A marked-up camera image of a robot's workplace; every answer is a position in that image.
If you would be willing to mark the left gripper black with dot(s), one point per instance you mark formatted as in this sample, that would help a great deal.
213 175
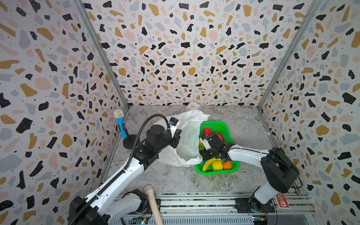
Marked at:
175 138

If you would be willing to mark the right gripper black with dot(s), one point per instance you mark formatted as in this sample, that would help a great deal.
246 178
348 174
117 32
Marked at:
213 145

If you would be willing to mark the pink dragon fruit toy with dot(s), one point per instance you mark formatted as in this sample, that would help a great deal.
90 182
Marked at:
219 136

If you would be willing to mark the yellow banana toy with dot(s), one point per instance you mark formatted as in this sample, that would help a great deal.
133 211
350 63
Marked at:
208 163

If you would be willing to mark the small orange tangerine toy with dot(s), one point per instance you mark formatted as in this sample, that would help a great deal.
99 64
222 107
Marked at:
227 165

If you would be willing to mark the white plastic bag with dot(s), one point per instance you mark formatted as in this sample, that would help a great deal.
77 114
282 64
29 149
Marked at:
186 154

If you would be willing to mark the yellow lemon toy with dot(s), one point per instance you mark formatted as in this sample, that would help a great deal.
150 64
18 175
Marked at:
217 165

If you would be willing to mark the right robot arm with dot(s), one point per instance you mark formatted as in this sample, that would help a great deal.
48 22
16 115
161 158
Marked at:
280 175

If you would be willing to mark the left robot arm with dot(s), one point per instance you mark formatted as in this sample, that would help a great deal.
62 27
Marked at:
98 207

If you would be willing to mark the green plastic basket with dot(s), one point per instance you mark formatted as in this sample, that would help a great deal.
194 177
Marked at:
222 128

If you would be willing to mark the blue toy microphone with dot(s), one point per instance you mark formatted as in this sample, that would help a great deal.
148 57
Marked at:
119 116

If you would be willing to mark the white small box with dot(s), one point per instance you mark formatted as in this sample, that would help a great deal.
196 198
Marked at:
193 105

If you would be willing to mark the red card tag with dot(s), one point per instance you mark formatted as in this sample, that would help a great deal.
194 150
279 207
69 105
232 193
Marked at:
282 201

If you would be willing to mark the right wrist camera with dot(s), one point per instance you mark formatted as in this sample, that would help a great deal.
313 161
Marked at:
206 144

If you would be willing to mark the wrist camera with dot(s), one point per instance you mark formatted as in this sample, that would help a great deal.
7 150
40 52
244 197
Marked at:
173 121
206 144

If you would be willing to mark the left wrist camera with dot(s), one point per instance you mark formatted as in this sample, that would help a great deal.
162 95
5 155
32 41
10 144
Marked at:
173 121

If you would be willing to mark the beige wooden handle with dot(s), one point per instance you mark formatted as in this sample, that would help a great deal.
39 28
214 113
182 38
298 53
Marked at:
149 191

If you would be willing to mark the metal base rail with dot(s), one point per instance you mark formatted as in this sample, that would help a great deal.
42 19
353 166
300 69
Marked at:
194 208

